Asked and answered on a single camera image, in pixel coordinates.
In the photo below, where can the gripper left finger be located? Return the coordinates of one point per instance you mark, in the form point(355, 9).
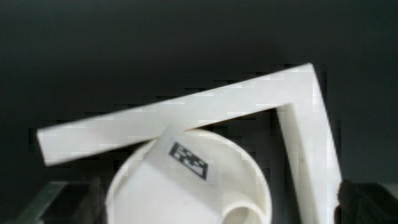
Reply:
point(67, 204)

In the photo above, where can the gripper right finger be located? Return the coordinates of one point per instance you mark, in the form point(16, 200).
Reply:
point(367, 203)

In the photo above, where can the white stool leg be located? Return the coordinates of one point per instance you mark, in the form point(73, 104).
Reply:
point(168, 194)

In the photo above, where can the white round stool seat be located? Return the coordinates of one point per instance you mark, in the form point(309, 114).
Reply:
point(243, 187)

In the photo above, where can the white right barrier wall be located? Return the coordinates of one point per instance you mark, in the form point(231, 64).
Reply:
point(312, 160)

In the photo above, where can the white barrier wall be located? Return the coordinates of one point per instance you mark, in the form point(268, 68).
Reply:
point(312, 160)
point(94, 135)

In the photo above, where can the white front barrier wall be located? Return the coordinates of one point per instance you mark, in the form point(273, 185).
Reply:
point(94, 135)

